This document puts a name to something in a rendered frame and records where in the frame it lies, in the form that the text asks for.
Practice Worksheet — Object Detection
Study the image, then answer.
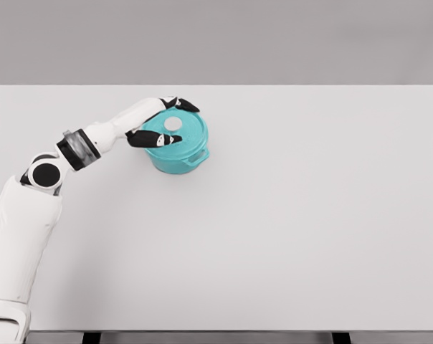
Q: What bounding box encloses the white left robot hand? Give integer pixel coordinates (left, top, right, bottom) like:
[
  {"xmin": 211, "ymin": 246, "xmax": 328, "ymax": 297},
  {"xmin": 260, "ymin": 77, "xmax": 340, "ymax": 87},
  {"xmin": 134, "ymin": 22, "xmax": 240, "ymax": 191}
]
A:
[{"xmin": 110, "ymin": 95, "xmax": 201, "ymax": 148}]

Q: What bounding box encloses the teal pot lid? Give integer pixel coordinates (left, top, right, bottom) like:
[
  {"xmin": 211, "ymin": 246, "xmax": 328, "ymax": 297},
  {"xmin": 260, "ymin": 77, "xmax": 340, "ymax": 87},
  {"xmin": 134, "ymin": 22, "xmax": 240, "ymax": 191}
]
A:
[{"xmin": 141, "ymin": 110, "xmax": 206, "ymax": 160}]

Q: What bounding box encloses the teal pot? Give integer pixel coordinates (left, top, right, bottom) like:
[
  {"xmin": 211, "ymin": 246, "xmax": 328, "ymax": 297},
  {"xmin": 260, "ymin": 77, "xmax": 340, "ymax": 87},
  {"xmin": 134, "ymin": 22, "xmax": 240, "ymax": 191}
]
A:
[{"xmin": 142, "ymin": 113, "xmax": 211, "ymax": 176}]

